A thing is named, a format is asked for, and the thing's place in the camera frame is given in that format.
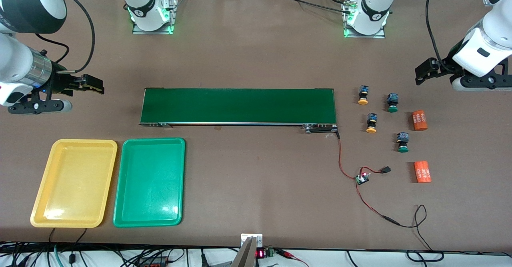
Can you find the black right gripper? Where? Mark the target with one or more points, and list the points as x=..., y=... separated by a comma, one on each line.
x=60, y=82

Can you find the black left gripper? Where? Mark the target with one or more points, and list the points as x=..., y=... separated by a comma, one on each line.
x=443, y=65

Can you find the orange 4680 battery cylinder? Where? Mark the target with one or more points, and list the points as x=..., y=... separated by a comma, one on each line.
x=422, y=171
x=419, y=120

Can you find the green mushroom push button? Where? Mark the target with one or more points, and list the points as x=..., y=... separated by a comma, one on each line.
x=392, y=108
x=403, y=148

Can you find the yellow mushroom push button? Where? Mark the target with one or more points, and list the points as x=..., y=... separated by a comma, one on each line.
x=371, y=130
x=363, y=101

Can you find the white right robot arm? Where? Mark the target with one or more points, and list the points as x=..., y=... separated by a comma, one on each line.
x=16, y=67

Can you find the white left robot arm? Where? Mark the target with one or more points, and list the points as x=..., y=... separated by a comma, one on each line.
x=492, y=39

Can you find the yellow plastic tray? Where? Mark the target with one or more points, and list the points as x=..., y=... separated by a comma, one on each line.
x=72, y=187

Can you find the black connector with red lead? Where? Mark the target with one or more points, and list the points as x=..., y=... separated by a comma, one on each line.
x=386, y=170

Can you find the green plastic tray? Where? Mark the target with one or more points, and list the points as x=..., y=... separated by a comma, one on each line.
x=150, y=183

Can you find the small black circuit board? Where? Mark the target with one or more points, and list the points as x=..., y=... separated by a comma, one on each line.
x=362, y=178

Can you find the green conveyor belt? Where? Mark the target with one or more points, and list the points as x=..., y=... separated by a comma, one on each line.
x=240, y=105

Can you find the red black lead with jack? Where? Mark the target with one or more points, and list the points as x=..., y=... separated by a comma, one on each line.
x=392, y=220

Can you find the red connector block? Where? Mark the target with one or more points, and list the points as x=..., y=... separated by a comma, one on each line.
x=152, y=264

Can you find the red alligator clip lead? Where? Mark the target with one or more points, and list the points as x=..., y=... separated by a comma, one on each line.
x=286, y=254

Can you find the red LED display module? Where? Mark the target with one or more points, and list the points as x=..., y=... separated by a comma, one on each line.
x=260, y=253

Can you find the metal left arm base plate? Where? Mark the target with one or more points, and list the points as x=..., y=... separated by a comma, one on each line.
x=366, y=36

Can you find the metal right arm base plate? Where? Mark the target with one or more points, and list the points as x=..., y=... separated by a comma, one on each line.
x=152, y=32

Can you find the metal table corner bracket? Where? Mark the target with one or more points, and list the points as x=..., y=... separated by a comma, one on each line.
x=487, y=1

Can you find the grey metal camera mount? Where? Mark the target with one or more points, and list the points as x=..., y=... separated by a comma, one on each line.
x=246, y=255

